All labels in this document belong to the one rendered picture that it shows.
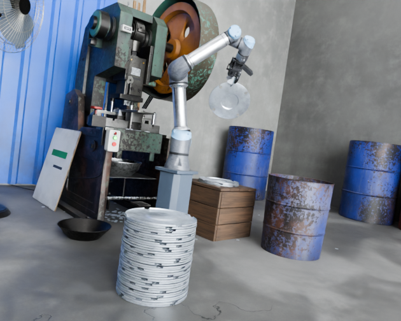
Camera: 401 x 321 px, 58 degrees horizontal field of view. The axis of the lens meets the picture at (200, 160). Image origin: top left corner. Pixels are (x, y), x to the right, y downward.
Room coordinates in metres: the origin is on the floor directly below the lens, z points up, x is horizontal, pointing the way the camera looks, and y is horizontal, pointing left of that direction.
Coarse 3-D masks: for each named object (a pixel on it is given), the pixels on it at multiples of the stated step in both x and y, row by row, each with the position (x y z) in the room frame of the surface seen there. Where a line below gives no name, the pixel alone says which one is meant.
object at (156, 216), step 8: (136, 208) 1.52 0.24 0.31; (152, 208) 1.57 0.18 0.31; (160, 208) 1.58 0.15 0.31; (128, 216) 1.38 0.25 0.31; (136, 216) 1.39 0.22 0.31; (144, 216) 1.41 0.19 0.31; (152, 216) 1.41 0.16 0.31; (160, 216) 1.43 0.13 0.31; (168, 216) 1.44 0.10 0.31; (176, 216) 1.49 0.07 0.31; (184, 216) 1.51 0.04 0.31; (152, 224) 1.30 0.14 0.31; (160, 224) 1.30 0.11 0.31; (168, 224) 1.33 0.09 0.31; (176, 224) 1.35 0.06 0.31; (184, 224) 1.36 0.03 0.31; (192, 224) 1.37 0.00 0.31
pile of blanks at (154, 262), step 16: (128, 224) 1.35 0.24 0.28; (144, 224) 1.30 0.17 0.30; (128, 240) 1.34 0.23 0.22; (144, 240) 1.32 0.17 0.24; (160, 240) 1.32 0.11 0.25; (176, 240) 1.32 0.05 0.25; (192, 240) 1.39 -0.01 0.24; (128, 256) 1.33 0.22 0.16; (144, 256) 1.30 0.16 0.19; (160, 256) 1.30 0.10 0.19; (176, 256) 1.32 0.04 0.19; (128, 272) 1.32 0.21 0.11; (144, 272) 1.29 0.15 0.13; (160, 272) 1.30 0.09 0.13; (176, 272) 1.35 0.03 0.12; (128, 288) 1.31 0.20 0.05; (144, 288) 1.31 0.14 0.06; (160, 288) 1.30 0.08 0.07; (176, 288) 1.34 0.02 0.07; (144, 304) 1.29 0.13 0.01; (160, 304) 1.30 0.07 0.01
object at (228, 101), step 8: (216, 88) 2.47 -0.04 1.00; (224, 88) 2.47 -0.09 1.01; (232, 88) 2.47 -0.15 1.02; (240, 88) 2.47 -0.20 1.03; (216, 96) 2.51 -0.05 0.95; (224, 96) 2.52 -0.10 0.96; (232, 96) 2.52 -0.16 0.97; (240, 96) 2.51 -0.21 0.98; (248, 96) 2.51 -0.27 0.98; (216, 104) 2.55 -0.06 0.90; (224, 104) 2.55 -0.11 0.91; (232, 104) 2.55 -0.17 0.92; (240, 104) 2.55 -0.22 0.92; (248, 104) 2.55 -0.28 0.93; (216, 112) 2.58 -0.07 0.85; (224, 112) 2.58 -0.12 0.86; (232, 112) 2.58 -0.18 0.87; (240, 112) 2.58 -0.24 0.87
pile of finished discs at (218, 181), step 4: (200, 176) 2.62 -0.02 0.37; (200, 180) 2.49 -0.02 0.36; (204, 180) 2.46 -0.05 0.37; (208, 180) 2.44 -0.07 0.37; (212, 180) 2.51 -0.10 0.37; (216, 180) 2.50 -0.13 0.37; (220, 180) 2.53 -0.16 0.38; (224, 180) 2.57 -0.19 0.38; (228, 180) 2.67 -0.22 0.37; (212, 184) 2.42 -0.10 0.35; (216, 184) 2.42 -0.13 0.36; (220, 184) 2.50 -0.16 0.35; (224, 184) 2.42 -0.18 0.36; (228, 184) 2.49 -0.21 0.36; (232, 184) 2.45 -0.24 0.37; (236, 184) 2.48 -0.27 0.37
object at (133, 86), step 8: (136, 56) 2.66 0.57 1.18; (136, 64) 2.62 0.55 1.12; (144, 64) 2.66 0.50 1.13; (136, 72) 2.62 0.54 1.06; (120, 80) 2.62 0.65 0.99; (128, 80) 2.57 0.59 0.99; (136, 80) 2.63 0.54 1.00; (120, 88) 2.61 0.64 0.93; (128, 88) 2.58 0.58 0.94; (136, 88) 2.60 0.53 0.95; (136, 96) 2.64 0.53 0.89
